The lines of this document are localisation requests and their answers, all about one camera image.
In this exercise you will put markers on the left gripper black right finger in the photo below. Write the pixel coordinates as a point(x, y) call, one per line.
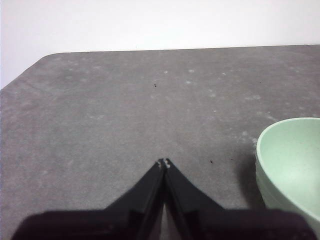
point(212, 222)

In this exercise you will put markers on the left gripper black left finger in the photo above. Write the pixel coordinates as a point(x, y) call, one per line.
point(112, 222)

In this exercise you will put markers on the green ribbed bowl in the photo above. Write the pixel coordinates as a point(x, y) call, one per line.
point(292, 160)

